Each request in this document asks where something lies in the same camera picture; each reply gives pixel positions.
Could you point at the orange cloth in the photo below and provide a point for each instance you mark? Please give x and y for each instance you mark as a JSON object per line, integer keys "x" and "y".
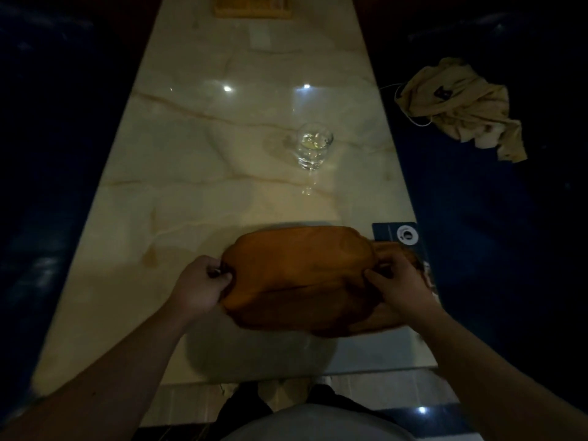
{"x": 298, "y": 280}

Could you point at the dark blue sofa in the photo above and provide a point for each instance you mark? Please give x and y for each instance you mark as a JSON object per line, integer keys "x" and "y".
{"x": 500, "y": 215}

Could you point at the wooden tray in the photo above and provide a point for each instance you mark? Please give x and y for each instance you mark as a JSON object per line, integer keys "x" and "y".
{"x": 251, "y": 5}

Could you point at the person's left hand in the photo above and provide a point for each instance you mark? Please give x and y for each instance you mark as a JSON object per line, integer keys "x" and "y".
{"x": 198, "y": 285}

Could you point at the person's right hand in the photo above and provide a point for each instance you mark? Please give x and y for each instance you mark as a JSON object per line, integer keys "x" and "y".
{"x": 404, "y": 284}

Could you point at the clear drinking glass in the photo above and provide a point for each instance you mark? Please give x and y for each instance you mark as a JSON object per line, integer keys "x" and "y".
{"x": 313, "y": 145}

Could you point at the person's white shirt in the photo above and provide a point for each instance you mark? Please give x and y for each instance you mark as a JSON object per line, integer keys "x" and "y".
{"x": 317, "y": 424}

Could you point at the person's right thumb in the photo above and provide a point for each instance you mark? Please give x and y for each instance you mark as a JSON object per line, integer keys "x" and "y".
{"x": 375, "y": 281}

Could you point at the person's left forearm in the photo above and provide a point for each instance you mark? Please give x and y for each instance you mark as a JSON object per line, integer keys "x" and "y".
{"x": 99, "y": 369}

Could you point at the person's right forearm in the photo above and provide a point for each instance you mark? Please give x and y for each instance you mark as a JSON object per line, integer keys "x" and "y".
{"x": 498, "y": 376}

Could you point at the crumpled beige garment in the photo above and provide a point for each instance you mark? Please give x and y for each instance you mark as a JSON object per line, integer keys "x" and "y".
{"x": 468, "y": 110}

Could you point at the person's left thumb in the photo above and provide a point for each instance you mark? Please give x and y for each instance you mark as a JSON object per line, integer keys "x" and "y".
{"x": 221, "y": 282}

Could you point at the dark blue booklet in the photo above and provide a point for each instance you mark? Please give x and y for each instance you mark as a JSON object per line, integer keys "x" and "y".
{"x": 404, "y": 238}

